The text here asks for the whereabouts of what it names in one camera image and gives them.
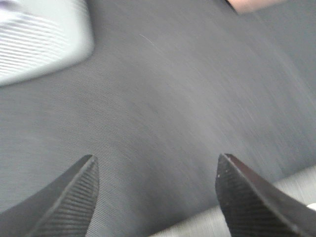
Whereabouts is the grey perforated laundry basket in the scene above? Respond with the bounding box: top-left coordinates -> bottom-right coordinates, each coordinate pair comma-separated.
0,0 -> 94,86

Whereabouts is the brown square towel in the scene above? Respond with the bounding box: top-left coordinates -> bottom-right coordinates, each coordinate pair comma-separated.
227,0 -> 285,15

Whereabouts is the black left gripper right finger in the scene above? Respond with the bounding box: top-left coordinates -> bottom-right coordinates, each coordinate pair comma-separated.
215,154 -> 316,237

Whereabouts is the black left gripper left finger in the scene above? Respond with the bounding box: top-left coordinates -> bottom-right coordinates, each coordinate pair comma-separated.
0,155 -> 99,237

